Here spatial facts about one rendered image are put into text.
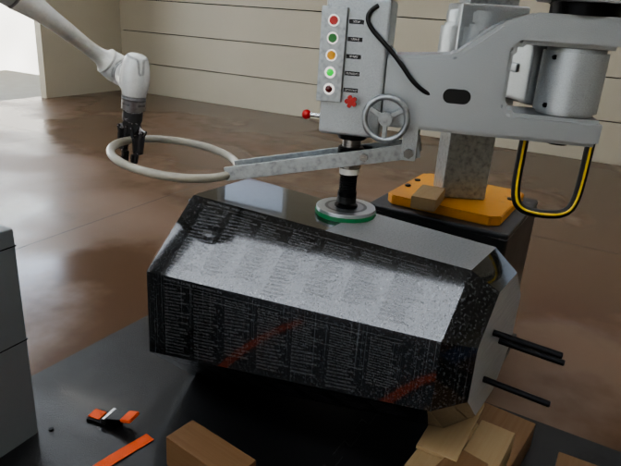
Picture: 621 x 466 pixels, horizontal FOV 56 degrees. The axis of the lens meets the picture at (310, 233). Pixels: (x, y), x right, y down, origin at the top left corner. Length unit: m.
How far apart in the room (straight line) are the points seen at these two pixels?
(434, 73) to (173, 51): 8.51
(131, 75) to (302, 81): 6.70
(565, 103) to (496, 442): 1.09
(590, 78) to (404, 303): 0.86
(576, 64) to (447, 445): 1.22
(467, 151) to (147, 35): 8.47
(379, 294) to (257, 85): 7.68
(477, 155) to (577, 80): 0.74
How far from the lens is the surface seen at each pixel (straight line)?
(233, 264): 2.00
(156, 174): 2.03
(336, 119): 1.93
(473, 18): 2.44
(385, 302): 1.76
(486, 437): 2.11
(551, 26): 1.91
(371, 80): 1.90
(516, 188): 2.05
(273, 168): 2.06
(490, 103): 1.91
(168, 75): 10.30
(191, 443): 2.09
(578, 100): 1.94
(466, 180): 2.58
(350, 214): 2.02
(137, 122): 2.35
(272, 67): 9.12
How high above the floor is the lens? 1.49
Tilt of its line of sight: 21 degrees down
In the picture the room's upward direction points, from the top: 4 degrees clockwise
